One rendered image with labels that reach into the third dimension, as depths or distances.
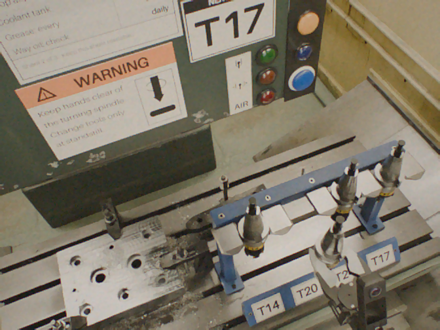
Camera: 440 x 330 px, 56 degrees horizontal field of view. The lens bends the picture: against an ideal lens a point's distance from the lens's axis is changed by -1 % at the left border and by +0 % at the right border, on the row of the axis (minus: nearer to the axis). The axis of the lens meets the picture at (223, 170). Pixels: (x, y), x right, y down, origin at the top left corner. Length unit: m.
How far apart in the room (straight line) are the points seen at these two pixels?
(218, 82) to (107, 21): 0.15
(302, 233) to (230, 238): 0.41
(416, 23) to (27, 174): 1.25
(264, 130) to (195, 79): 1.43
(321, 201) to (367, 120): 0.79
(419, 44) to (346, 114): 0.38
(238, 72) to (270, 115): 1.47
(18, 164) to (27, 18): 0.17
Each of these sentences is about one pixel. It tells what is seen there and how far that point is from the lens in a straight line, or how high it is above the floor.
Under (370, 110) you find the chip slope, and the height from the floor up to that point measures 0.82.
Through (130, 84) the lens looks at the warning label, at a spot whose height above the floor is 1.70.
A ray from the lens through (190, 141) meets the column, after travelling 1.54.
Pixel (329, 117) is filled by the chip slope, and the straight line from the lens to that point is 1.71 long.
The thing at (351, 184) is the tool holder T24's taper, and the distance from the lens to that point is 0.89.
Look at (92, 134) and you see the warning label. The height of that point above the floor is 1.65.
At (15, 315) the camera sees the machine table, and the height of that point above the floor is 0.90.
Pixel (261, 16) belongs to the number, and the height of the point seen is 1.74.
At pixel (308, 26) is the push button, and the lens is 0.49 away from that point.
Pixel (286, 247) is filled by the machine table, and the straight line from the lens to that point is 1.21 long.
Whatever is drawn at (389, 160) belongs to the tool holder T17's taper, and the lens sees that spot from 0.94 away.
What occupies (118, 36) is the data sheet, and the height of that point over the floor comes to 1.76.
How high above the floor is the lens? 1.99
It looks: 53 degrees down
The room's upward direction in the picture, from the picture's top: 7 degrees counter-clockwise
